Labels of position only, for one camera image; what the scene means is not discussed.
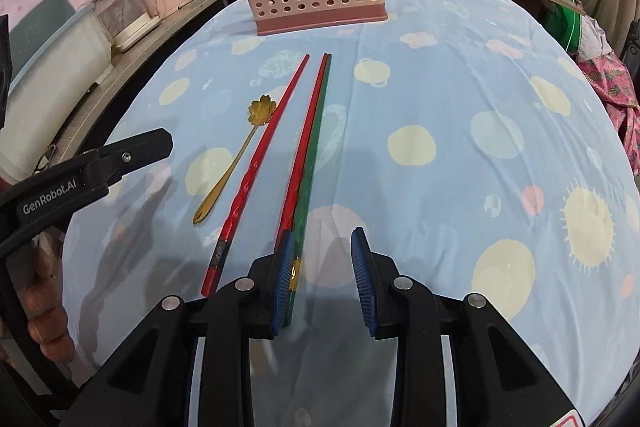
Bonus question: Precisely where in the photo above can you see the person's left hand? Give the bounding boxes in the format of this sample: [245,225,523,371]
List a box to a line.
[17,227,76,363]

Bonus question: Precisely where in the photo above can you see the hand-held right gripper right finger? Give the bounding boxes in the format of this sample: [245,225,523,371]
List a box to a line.
[350,227,588,427]

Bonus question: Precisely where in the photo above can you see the white storage bin teal lid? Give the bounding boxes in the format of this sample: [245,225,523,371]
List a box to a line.
[0,0,113,178]

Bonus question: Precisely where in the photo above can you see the green chopstick gold band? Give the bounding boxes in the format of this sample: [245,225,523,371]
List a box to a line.
[281,54,333,328]

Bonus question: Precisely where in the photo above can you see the gold flower-shaped spoon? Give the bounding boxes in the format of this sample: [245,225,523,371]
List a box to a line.
[192,94,278,226]

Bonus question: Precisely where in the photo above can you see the green plastic bag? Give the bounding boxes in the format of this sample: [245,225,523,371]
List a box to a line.
[542,0,583,52]

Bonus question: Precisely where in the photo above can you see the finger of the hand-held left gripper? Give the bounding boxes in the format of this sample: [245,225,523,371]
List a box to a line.
[84,128,175,190]

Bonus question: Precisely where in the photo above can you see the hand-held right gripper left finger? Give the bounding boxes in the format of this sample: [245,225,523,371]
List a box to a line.
[70,229,297,427]

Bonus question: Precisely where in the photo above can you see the eyeglasses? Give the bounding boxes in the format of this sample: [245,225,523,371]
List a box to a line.
[32,144,61,172]

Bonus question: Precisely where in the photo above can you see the small white kitchen appliance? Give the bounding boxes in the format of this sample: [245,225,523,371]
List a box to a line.
[92,0,163,52]

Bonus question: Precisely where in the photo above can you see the pink patterned garment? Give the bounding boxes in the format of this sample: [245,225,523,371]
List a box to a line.
[577,17,640,178]

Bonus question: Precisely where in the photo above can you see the red twisted chopstick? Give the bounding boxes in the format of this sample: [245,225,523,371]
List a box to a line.
[201,53,311,297]

